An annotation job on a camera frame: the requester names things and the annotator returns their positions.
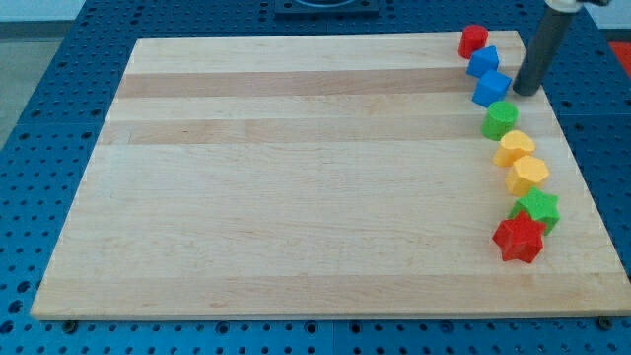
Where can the white rod mount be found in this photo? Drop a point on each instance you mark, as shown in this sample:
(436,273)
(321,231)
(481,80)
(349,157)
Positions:
(573,6)

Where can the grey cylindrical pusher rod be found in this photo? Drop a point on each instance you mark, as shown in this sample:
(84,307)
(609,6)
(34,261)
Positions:
(541,50)

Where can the red star block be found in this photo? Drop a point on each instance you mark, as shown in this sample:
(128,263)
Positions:
(519,238)

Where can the green cylinder block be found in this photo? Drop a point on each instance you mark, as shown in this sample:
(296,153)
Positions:
(500,118)

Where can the green star block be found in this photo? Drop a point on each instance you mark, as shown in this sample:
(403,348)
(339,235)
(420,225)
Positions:
(540,206)

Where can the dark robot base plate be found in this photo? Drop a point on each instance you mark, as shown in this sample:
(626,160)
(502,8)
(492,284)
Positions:
(286,8)

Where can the wooden board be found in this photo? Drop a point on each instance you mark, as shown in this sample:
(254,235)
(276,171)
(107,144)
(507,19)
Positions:
(315,177)

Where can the blue cube block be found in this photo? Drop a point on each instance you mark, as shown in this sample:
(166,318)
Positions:
(491,87)

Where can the yellow hexagon block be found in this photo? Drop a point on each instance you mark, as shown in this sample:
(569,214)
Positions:
(525,173)

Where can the yellow heart block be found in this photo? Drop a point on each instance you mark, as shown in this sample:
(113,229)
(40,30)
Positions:
(512,146)

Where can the red cylinder block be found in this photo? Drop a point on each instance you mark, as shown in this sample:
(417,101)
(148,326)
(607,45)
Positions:
(473,38)

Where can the blue triangle block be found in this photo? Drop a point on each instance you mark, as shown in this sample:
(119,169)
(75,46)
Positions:
(482,61)

